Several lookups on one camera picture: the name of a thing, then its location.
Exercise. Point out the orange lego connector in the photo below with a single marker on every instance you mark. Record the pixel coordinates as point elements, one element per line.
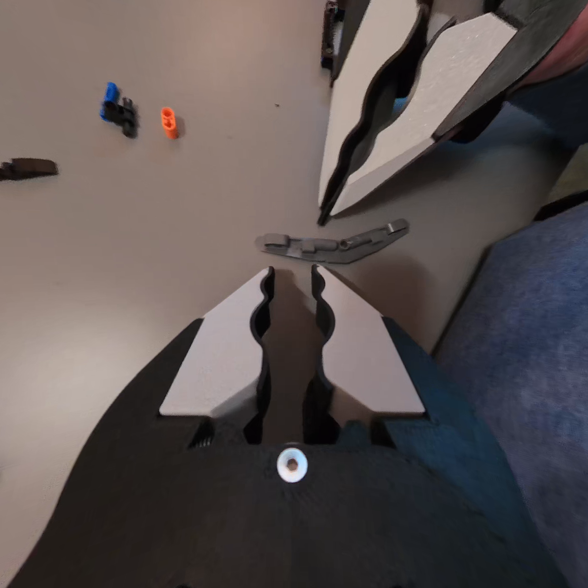
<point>170,123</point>

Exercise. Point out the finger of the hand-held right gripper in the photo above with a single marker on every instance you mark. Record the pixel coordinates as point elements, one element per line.
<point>450,78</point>
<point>367,55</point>

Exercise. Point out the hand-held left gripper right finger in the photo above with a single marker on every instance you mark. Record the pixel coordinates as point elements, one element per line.
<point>372,367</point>

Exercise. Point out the person's blue clothing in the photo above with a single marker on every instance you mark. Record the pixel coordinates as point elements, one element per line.
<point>528,344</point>

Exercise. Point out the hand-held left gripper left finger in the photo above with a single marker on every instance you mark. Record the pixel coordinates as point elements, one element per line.
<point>211,367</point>

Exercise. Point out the small dark lego assembly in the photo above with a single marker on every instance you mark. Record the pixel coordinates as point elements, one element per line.
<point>329,36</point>

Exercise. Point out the black and blue lego connector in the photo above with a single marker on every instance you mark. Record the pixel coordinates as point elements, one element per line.
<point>120,112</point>

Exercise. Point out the black lego pin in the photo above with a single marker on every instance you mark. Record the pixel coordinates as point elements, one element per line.
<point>324,217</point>

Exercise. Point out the dark tapered lego piece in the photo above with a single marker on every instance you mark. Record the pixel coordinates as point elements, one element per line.
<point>32,167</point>

